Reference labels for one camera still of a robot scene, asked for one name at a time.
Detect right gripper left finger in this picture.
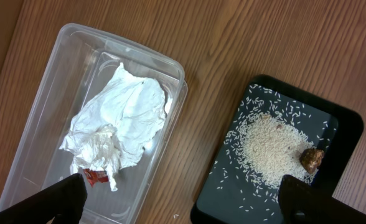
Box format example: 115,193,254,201
0,174,87,224

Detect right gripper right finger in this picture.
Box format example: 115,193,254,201
278,175,366,224

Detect red snack wrapper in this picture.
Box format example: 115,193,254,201
83,169,109,187

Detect brown food scrap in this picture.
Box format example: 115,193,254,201
299,148,324,174

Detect pile of rice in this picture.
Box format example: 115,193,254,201
197,84,339,223

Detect white napkin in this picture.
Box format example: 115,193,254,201
60,63,167,192

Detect black tray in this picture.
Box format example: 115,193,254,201
190,75,364,223

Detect clear plastic bin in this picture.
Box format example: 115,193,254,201
0,23,187,223

